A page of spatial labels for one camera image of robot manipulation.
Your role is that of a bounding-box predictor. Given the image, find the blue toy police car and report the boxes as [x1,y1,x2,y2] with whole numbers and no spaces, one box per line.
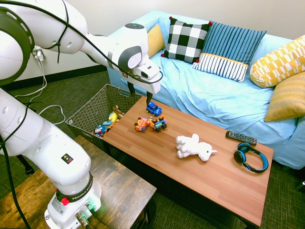
[145,101,163,117]

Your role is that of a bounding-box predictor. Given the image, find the woven wicker basket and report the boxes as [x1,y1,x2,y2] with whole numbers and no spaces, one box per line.
[65,83,144,154]

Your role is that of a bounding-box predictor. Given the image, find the white charger cable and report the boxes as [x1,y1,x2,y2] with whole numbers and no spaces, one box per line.
[14,59,66,126]

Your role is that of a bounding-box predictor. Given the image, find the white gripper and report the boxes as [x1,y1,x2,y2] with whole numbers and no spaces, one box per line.
[121,62,161,109]

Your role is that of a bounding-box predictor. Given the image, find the black white checked pillow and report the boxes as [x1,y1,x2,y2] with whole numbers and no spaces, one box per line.
[160,16,213,64]

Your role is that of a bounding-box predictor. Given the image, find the orange toy monster truck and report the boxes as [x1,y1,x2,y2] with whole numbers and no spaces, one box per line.
[149,114,168,132]

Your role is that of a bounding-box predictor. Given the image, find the black remote control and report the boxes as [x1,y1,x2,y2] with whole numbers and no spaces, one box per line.
[225,131,258,146]

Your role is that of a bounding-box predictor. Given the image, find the orange flame print cloth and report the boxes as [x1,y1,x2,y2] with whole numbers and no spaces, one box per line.
[105,120,120,134]

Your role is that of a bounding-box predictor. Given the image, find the wall outlet with chargers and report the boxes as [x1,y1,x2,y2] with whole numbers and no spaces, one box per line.
[31,47,46,62]

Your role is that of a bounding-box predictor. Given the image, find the Captain America plush toy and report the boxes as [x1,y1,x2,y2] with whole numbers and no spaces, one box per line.
[93,124,107,139]

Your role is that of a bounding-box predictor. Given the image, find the robot base cable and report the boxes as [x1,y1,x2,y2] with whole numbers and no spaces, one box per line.
[87,202,116,229]

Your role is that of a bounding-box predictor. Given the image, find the white unicorn stuffed toy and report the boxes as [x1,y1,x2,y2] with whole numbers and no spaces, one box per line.
[175,133,218,162]

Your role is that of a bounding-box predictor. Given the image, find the black cable along robot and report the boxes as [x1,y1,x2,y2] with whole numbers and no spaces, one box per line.
[0,0,164,229]

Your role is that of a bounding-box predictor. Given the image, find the black blue headphones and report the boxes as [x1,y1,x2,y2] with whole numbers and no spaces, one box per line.
[233,142,269,174]

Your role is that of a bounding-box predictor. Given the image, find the yellow blue plush toy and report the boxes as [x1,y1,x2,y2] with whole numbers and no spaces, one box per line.
[102,112,120,126]

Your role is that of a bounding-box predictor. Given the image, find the orange red toy fire truck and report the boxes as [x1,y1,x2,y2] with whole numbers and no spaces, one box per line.
[134,116,151,133]

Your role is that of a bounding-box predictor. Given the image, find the light blue covered sofa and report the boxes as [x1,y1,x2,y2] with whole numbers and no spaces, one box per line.
[107,10,305,170]

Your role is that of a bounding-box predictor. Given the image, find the brown plush toy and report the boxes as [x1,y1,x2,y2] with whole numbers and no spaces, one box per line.
[112,104,125,118]

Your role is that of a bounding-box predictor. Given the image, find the plain yellow small pillow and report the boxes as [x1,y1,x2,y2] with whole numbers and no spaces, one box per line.
[147,23,166,58]

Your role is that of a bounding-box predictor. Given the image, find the yellow orange ribbed pillow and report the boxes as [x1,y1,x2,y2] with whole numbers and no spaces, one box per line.
[264,71,305,123]

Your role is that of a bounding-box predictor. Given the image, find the blue striped pillow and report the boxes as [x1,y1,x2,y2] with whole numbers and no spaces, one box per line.
[192,21,267,84]

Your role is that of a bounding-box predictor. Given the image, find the yellow white patterned bolster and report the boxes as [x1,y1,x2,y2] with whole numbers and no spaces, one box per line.
[249,35,305,89]

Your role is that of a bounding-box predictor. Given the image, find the rustic dark wood side table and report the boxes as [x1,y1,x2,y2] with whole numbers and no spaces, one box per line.
[0,135,158,229]

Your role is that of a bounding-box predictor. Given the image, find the reddish wood coffee table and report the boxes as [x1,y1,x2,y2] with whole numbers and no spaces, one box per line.
[102,95,275,229]

